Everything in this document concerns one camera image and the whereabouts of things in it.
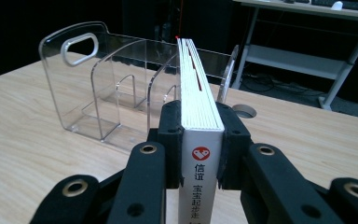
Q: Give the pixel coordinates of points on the white computer mouse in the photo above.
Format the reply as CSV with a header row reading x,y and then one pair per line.
x,y
337,5

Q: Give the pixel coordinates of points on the white metal desk stand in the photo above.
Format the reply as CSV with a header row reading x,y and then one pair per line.
x,y
292,60

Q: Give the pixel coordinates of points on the black keyboard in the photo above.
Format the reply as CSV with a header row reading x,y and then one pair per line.
x,y
348,4

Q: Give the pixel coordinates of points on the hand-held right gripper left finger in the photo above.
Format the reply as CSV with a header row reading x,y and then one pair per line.
x,y
171,146

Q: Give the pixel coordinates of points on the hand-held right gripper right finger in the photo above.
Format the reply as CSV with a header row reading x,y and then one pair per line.
x,y
233,146

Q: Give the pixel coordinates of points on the white book with green leaf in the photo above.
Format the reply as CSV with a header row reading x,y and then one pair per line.
x,y
202,174

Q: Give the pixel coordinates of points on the clear acrylic book rack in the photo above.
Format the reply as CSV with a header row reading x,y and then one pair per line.
x,y
74,93

